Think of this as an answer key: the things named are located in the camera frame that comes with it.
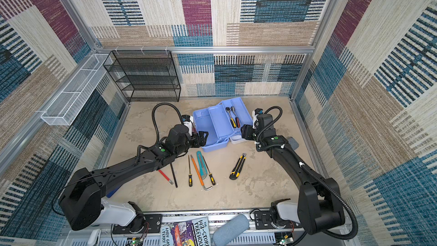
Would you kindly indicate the small yellow black screwdriver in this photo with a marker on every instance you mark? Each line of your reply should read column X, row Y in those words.
column 190, row 174

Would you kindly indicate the black handled ratchet wrench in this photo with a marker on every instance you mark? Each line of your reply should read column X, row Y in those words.
column 237, row 120

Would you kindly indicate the long black screwdriver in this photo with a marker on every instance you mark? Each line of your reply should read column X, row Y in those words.
column 209, row 173

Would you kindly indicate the grey sponge block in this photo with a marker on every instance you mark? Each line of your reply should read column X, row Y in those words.
column 293, row 143

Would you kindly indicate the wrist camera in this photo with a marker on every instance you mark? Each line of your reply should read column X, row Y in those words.
column 260, row 119
column 188, row 121

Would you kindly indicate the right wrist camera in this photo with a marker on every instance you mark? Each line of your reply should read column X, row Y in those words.
column 260, row 119

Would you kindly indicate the yellow black utility knife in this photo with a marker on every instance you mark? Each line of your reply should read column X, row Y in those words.
column 238, row 168

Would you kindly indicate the grey foam roller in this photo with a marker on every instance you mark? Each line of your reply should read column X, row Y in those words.
column 231, row 230

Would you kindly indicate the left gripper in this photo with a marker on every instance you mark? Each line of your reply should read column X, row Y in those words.
column 202, row 140

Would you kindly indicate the blue white plastic toolbox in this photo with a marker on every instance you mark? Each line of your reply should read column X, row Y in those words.
column 215, row 120

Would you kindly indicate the black mesh shelf rack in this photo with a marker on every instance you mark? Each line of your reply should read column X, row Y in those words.
column 148, row 76

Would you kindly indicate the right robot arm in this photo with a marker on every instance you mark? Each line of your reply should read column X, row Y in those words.
column 320, row 205

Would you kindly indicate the colourful children's book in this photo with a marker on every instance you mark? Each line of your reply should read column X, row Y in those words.
column 193, row 232

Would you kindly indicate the red handled hex key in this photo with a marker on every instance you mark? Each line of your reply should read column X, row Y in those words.
column 166, row 177

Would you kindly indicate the black hex key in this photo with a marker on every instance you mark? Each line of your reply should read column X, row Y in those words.
column 174, row 176

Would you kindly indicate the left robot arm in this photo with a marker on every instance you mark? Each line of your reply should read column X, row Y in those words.
column 83, row 201

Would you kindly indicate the orange handled hex key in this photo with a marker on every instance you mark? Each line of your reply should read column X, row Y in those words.
column 199, row 176

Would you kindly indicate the yellow handled ratchet wrench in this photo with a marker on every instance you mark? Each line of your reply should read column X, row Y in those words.
column 228, row 110

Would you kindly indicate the white wire mesh basket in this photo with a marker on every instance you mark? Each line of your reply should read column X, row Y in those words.
column 71, row 100

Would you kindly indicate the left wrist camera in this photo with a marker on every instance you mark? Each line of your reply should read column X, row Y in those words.
column 188, row 121

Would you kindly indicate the blue tape dispenser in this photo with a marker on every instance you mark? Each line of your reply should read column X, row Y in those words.
column 111, row 193

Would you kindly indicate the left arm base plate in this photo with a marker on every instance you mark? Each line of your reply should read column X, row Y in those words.
column 150, row 223

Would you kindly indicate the teal utility knife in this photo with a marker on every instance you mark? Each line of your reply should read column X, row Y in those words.
column 202, row 165

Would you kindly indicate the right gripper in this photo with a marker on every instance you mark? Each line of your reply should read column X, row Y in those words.
column 247, row 131

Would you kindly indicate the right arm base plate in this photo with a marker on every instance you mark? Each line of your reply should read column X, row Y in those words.
column 265, row 220

